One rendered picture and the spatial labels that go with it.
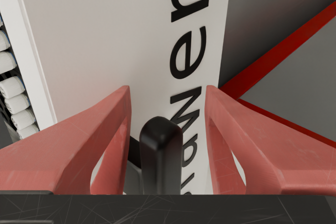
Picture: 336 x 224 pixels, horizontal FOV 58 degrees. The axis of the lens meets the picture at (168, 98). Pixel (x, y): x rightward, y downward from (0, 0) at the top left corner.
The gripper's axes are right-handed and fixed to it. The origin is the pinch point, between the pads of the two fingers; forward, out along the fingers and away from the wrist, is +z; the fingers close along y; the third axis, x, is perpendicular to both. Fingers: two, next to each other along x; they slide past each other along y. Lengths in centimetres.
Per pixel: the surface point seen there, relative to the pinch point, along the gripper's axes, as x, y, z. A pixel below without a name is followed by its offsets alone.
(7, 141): 7.7, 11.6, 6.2
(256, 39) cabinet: 13.3, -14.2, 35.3
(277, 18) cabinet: 11.8, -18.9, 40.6
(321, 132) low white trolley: 14.0, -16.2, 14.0
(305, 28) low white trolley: 13.5, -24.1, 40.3
